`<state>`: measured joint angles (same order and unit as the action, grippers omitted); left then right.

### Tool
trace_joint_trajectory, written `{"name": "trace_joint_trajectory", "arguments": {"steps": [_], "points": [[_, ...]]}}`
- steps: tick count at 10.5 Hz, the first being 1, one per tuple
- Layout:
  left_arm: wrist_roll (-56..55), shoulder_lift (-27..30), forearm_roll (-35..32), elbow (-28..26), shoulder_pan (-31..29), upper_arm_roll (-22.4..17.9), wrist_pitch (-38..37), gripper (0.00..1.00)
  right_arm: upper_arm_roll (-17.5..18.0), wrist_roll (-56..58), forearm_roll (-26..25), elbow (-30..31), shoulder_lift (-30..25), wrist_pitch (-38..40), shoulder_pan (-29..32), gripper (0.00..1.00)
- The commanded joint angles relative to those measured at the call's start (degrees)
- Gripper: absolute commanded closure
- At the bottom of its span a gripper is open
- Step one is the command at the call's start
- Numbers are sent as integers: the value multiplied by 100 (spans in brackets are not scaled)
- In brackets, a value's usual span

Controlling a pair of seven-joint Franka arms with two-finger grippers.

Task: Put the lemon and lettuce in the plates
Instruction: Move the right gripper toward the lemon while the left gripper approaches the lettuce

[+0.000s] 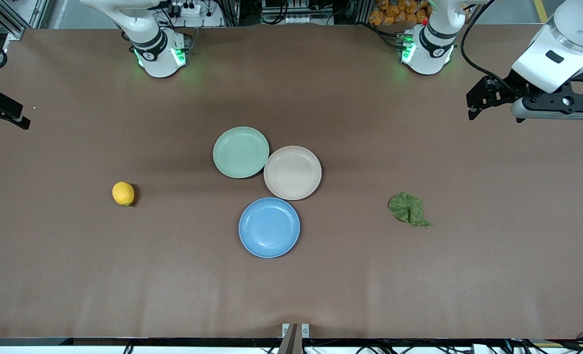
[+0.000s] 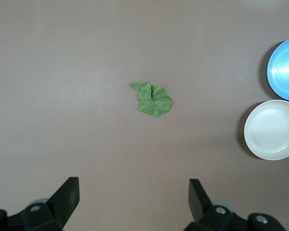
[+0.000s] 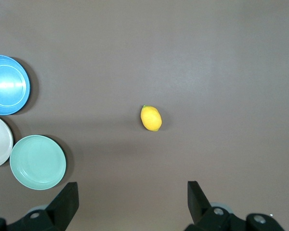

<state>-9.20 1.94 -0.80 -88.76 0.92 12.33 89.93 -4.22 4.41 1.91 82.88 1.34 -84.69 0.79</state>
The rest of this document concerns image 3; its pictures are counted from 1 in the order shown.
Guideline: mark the mint green plate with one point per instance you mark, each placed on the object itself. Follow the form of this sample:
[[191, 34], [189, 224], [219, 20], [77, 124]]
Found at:
[[37, 162]]

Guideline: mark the blue plate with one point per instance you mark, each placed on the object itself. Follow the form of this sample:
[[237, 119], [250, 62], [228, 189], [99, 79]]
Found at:
[[7, 84]]

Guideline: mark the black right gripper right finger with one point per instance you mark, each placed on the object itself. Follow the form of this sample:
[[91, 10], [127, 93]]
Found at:
[[200, 209]]

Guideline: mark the yellow lemon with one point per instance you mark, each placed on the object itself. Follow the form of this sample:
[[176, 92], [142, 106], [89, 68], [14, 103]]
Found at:
[[151, 118]]

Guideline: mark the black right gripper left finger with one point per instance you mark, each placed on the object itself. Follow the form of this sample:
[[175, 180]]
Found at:
[[62, 207]]

